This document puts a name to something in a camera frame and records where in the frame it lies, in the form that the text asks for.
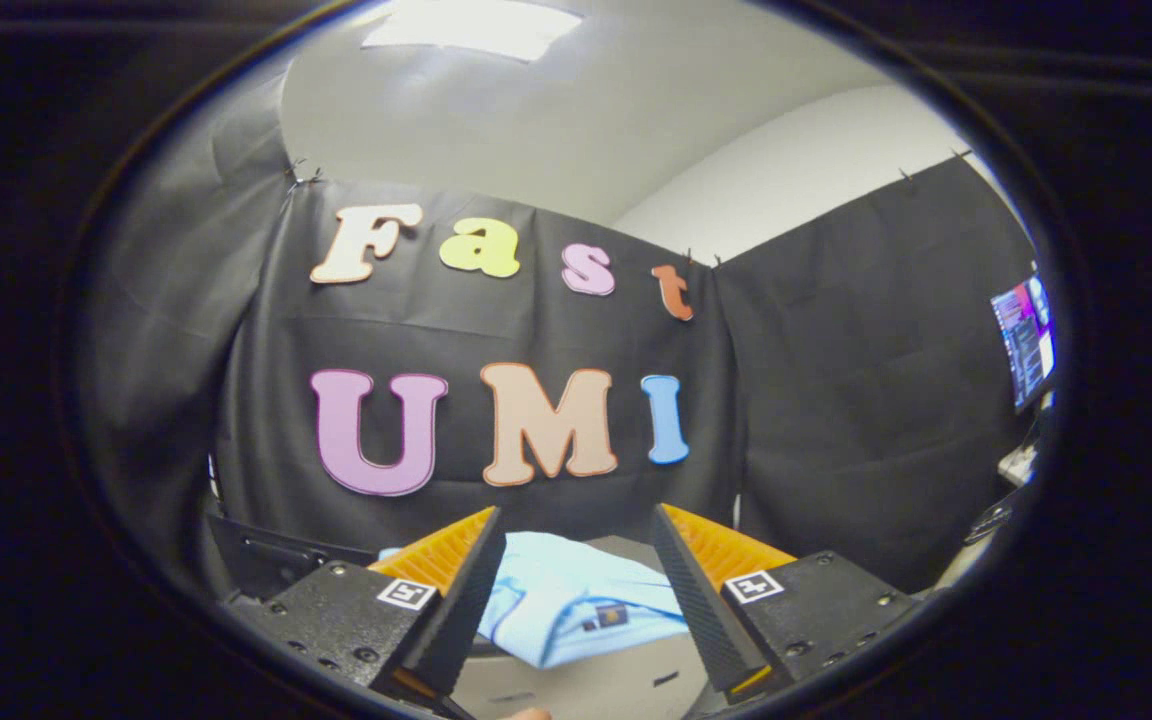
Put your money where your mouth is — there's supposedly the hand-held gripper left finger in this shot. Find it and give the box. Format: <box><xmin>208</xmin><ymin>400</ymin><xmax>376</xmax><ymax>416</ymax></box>
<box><xmin>224</xmin><ymin>506</ymin><xmax>508</xmax><ymax>706</ymax></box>

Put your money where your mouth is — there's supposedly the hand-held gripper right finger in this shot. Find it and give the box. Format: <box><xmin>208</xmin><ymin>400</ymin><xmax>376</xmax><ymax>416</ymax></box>
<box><xmin>651</xmin><ymin>504</ymin><xmax>924</xmax><ymax>705</ymax></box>

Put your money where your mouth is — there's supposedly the light blue shirt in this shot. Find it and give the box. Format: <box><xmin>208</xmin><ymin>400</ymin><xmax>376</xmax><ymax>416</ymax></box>
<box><xmin>379</xmin><ymin>530</ymin><xmax>694</xmax><ymax>669</ymax></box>

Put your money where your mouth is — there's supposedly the grey washing machine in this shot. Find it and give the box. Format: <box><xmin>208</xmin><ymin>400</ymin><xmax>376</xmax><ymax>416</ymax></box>
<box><xmin>206</xmin><ymin>513</ymin><xmax>382</xmax><ymax>606</ymax></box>

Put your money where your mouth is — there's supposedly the white cabinet with dark top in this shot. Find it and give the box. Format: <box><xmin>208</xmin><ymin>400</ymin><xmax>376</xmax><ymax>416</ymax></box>
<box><xmin>451</xmin><ymin>535</ymin><xmax>737</xmax><ymax>720</ymax></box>

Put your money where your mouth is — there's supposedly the black backdrop cloth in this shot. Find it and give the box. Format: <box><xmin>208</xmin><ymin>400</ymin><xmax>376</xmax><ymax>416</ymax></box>
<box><xmin>66</xmin><ymin>70</ymin><xmax>1047</xmax><ymax>601</ymax></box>

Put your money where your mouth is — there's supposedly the white and black chair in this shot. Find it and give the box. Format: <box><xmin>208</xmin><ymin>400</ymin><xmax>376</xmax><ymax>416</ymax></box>
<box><xmin>961</xmin><ymin>440</ymin><xmax>1042</xmax><ymax>549</ymax></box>

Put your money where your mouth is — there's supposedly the computer monitor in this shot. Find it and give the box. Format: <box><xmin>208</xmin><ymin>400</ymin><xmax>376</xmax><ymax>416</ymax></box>
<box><xmin>989</xmin><ymin>272</ymin><xmax>1057</xmax><ymax>413</ymax></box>

